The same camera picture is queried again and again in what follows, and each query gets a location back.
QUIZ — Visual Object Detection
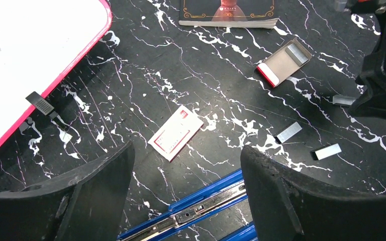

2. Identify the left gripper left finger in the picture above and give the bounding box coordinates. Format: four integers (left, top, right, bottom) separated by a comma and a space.
0, 142, 135, 240

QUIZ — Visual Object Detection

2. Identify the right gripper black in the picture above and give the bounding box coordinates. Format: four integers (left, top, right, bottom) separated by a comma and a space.
346, 1, 386, 119

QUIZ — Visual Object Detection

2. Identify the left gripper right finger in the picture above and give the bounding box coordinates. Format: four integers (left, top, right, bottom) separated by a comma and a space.
240, 146, 386, 240

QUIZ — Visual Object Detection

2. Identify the grey staple strip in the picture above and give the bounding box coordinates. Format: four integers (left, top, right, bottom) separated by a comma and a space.
311, 144, 342, 160
275, 122, 303, 144
332, 94, 357, 107

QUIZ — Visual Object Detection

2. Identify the staple box tray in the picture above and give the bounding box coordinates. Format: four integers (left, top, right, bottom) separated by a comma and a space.
256, 39, 312, 88

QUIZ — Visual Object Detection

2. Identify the small red staple box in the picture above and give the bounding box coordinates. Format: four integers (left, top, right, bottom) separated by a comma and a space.
148, 105, 204, 162

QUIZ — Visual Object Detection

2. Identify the whiteboard with pink frame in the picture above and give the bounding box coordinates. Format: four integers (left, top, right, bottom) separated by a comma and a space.
0, 1, 112, 146

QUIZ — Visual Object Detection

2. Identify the staple strip inside tray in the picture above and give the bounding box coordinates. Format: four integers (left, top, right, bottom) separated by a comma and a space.
285, 43, 309, 66

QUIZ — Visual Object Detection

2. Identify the paperback book orange cover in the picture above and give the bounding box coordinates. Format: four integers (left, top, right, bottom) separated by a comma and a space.
178, 0, 279, 29

